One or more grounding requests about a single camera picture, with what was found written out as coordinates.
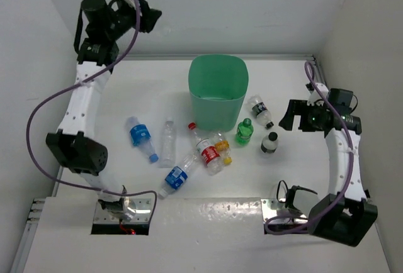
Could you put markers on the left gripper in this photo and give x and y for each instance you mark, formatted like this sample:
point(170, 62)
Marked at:
point(149, 16)

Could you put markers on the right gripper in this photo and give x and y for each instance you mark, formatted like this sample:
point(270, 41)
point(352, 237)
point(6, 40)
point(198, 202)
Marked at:
point(298, 107)

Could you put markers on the red cap red label bottle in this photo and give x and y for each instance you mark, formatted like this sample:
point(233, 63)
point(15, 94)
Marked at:
point(206, 150)

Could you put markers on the white cap blue label bottle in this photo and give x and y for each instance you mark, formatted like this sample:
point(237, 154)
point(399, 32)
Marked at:
point(178, 175)

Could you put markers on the clear unlabelled plastic bottle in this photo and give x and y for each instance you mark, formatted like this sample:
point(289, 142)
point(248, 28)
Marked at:
point(168, 144)

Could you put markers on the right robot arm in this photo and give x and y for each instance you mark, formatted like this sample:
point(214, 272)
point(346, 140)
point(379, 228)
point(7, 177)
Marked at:
point(344, 215)

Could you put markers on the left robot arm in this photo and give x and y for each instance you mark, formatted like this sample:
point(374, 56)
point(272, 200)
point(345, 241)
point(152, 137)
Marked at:
point(99, 25)

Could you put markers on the green plastic bin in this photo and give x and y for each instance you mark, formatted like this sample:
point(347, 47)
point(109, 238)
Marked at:
point(217, 84)

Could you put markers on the black label clear bottle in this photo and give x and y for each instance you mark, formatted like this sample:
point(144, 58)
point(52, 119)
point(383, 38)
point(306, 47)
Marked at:
point(260, 111)

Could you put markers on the black cap small bottle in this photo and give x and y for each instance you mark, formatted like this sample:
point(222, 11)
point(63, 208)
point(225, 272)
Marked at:
point(269, 143)

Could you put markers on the green plastic bottle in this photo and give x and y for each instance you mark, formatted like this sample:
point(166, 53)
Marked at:
point(244, 132)

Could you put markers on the yellow cap orange label bottle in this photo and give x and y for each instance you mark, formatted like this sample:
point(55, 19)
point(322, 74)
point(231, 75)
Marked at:
point(222, 146)

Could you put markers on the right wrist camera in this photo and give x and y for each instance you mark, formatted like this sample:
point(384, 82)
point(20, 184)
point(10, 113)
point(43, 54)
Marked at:
point(318, 93)

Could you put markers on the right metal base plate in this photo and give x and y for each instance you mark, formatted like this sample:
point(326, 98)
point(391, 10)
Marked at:
point(272, 208)

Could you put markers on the metal base plate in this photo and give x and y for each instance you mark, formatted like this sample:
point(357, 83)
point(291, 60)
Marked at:
point(272, 208)
point(141, 207)

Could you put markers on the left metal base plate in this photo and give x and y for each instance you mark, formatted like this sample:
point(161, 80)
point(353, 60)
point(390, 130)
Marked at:
point(141, 207)

